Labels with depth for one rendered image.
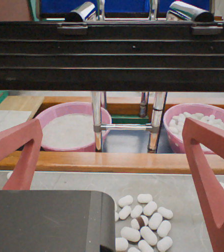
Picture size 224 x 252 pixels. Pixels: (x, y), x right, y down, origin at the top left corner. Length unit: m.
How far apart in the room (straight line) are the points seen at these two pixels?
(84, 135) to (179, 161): 0.31
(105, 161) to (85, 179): 0.07
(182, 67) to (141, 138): 0.52
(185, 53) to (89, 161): 0.37
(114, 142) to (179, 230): 0.37
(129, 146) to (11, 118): 0.41
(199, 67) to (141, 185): 0.34
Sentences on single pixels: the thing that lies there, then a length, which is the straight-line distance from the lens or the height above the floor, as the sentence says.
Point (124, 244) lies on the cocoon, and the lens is 0.42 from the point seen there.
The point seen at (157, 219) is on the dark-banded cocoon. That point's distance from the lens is 0.45.
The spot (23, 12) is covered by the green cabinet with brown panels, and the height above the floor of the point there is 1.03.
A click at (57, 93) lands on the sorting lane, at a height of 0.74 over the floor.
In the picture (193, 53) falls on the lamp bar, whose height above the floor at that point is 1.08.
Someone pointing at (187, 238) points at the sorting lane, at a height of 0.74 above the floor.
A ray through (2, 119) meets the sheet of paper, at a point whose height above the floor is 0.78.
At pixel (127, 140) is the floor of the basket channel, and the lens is 0.73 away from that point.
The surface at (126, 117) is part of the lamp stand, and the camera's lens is 0.78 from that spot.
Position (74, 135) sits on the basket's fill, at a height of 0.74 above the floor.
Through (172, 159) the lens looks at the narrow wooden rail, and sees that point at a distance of 0.56.
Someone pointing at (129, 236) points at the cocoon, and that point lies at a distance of 0.43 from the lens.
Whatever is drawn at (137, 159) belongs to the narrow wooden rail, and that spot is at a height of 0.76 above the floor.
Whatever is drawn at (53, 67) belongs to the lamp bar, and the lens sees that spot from 0.25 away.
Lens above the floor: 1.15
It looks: 37 degrees down
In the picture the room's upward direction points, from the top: straight up
